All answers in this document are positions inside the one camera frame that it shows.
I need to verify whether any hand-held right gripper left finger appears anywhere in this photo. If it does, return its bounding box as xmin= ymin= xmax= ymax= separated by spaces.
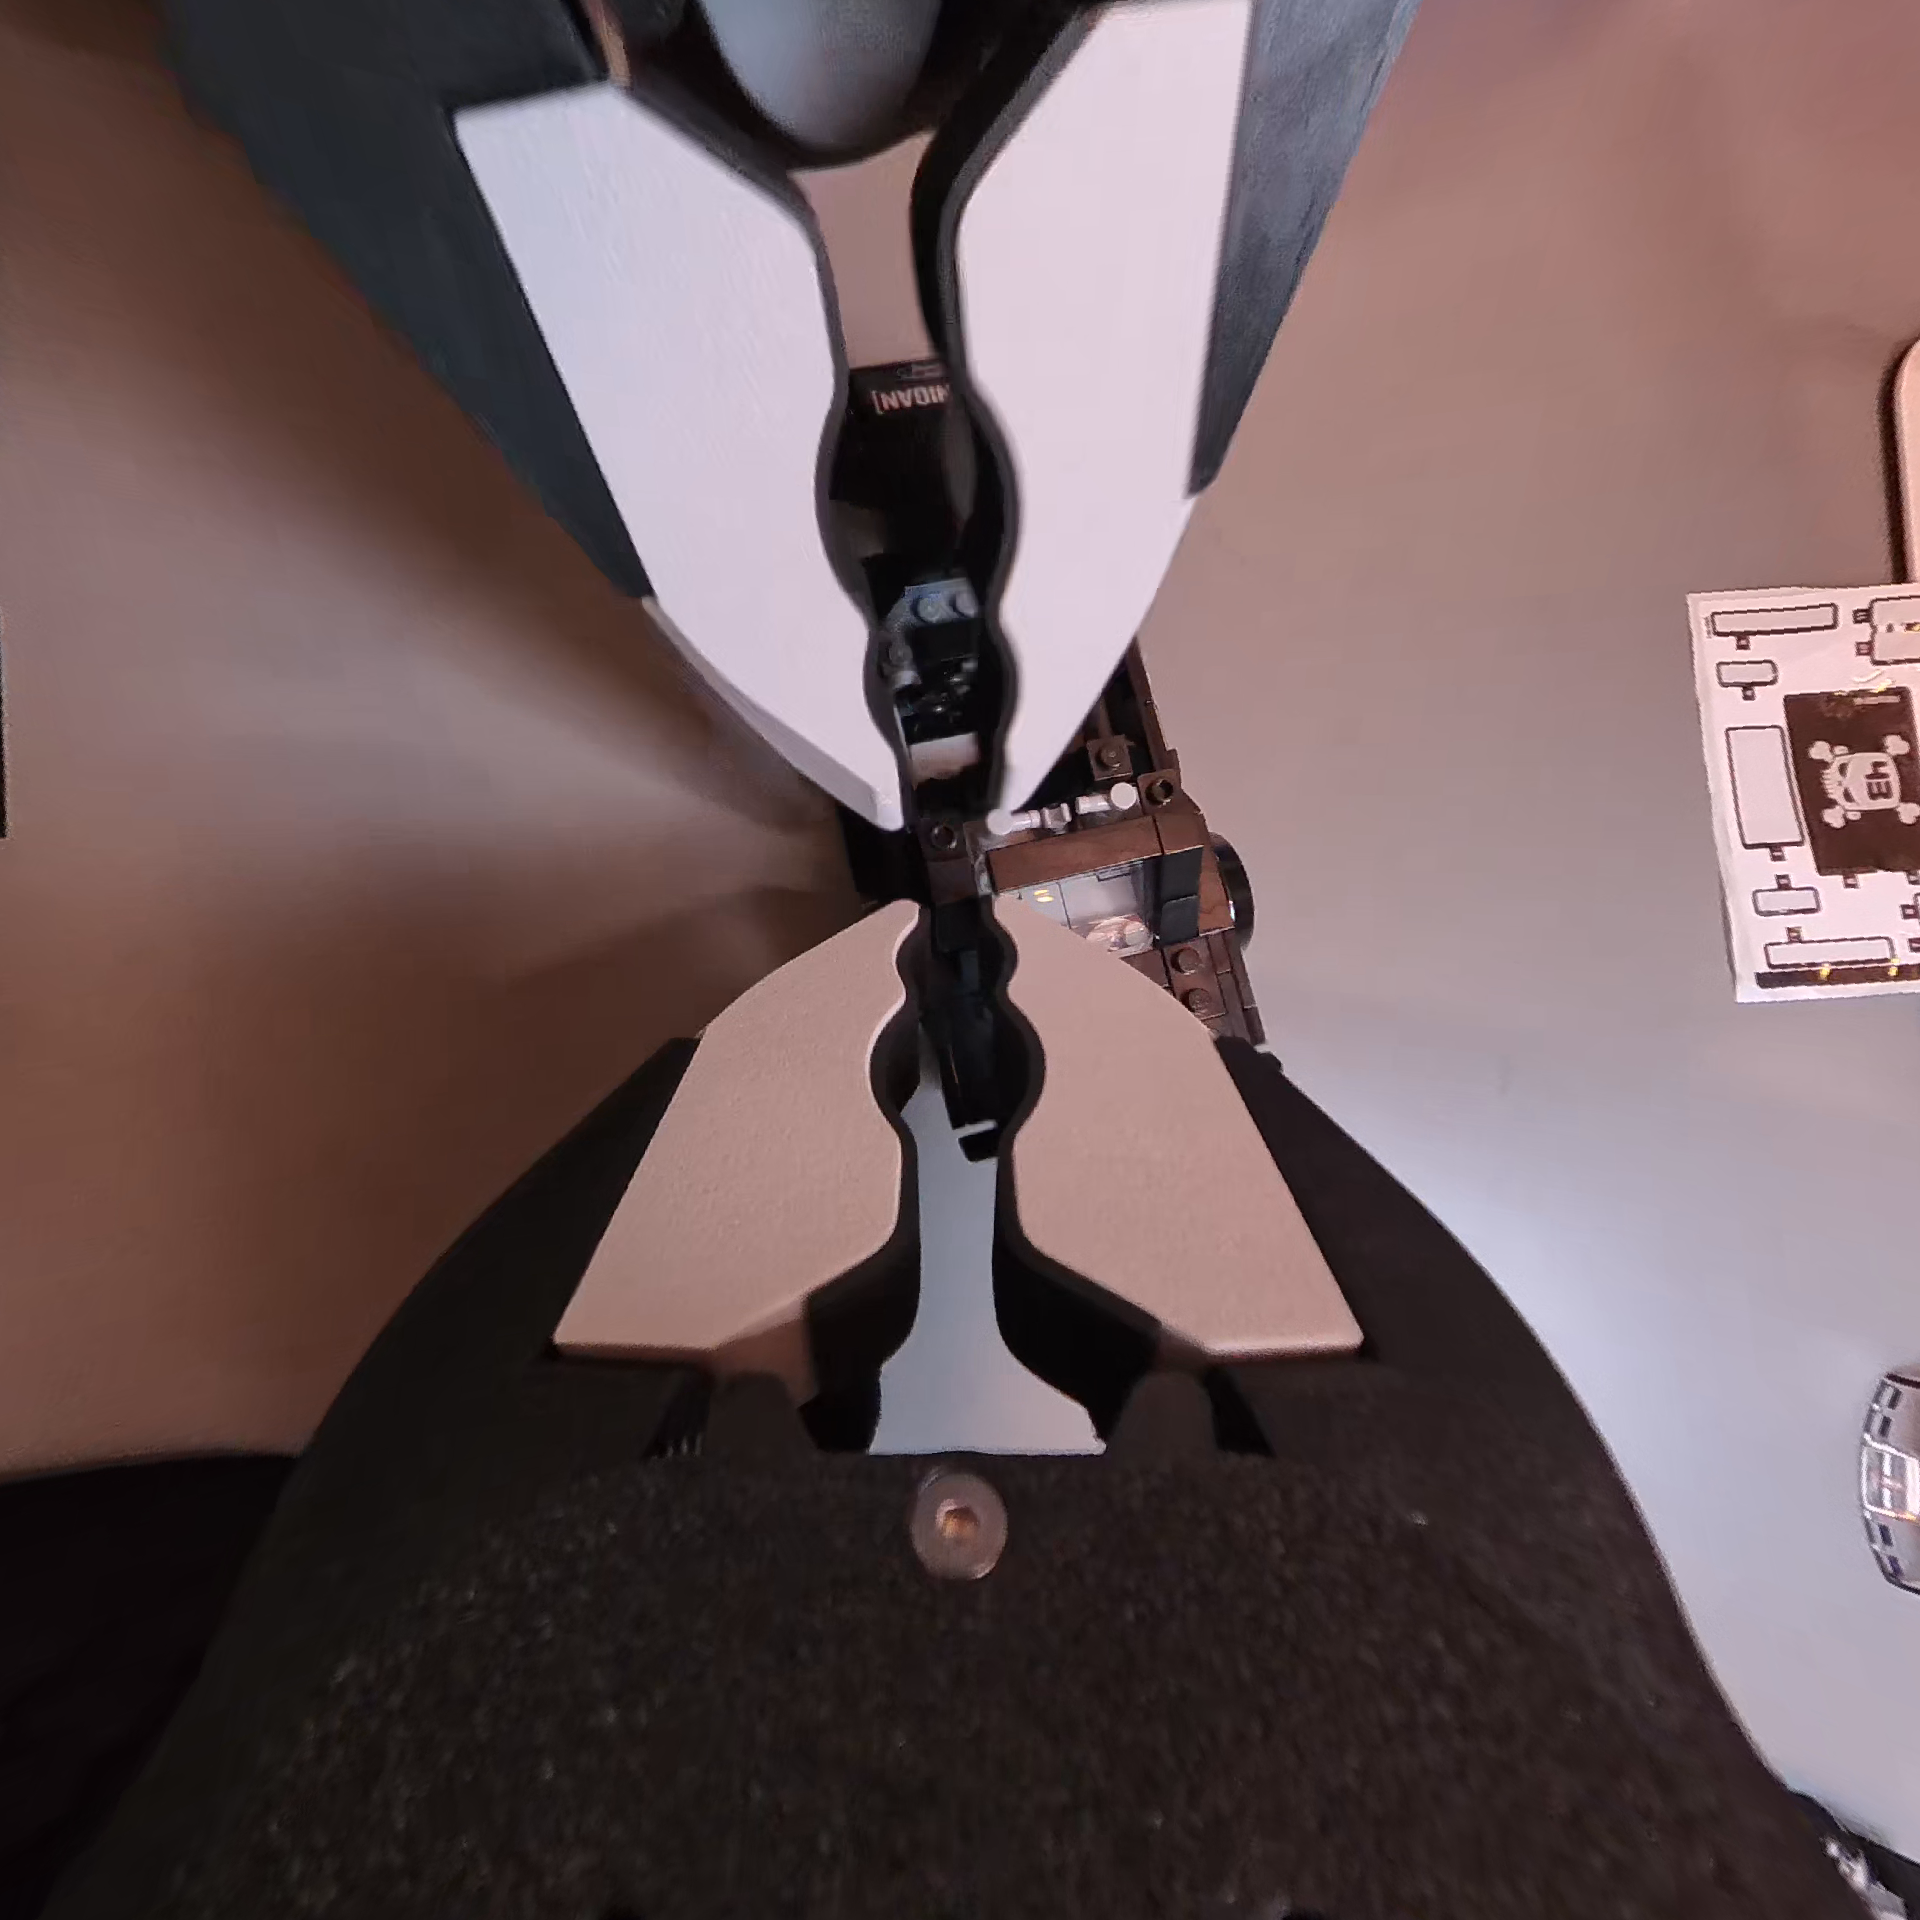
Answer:
xmin=553 ymin=902 xmax=926 ymax=1411

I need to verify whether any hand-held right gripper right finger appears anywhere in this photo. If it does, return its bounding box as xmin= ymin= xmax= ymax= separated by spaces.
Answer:
xmin=993 ymin=902 xmax=1366 ymax=1443

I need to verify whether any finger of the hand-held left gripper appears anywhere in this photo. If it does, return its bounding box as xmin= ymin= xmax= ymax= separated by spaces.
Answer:
xmin=454 ymin=74 xmax=918 ymax=826
xmin=918 ymin=0 xmax=1254 ymax=817

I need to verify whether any black lego car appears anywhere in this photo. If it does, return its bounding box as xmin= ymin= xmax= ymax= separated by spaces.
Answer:
xmin=843 ymin=362 xmax=1261 ymax=1045

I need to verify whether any clear lego windshield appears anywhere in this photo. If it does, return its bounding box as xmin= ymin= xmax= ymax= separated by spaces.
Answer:
xmin=1854 ymin=1373 xmax=1920 ymax=1592

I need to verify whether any sticker sheet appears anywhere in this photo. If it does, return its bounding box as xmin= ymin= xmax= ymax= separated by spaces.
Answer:
xmin=1686 ymin=588 xmax=1920 ymax=1007

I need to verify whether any white booklet stand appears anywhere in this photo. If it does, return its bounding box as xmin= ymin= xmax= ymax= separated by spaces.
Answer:
xmin=1886 ymin=340 xmax=1920 ymax=588

